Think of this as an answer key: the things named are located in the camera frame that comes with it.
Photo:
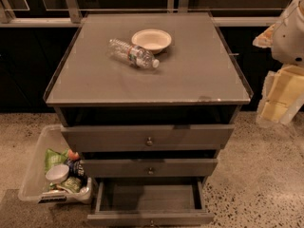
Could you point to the grey top drawer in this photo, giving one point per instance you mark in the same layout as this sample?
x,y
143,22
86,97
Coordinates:
x,y
147,137

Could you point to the small white cup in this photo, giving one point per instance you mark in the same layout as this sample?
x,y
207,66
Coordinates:
x,y
57,173

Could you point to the green snack bag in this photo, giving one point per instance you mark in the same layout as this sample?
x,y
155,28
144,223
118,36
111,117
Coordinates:
x,y
53,158

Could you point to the green snack packet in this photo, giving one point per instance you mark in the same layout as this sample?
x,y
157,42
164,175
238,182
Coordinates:
x,y
71,185

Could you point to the grey middle drawer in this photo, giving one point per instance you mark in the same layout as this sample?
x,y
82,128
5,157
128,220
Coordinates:
x,y
149,168

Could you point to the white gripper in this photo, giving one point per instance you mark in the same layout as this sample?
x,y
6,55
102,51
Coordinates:
x,y
290,40

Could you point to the grey drawer cabinet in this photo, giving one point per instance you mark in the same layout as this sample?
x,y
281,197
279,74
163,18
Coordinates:
x,y
197,81

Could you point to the metal railing frame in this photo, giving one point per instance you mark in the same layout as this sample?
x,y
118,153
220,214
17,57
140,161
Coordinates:
x,y
72,13

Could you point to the clear plastic water bottle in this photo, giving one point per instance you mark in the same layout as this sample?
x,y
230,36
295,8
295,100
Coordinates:
x,y
132,54

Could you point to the clear plastic storage bin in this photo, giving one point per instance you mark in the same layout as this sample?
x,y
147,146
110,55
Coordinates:
x,y
35,187

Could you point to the grey open bottom drawer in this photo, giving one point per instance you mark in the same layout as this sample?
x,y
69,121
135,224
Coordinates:
x,y
150,203

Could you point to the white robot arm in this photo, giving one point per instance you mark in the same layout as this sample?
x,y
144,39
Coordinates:
x,y
294,12

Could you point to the dark blue snack bag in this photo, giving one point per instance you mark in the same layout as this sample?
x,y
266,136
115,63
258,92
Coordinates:
x,y
75,169

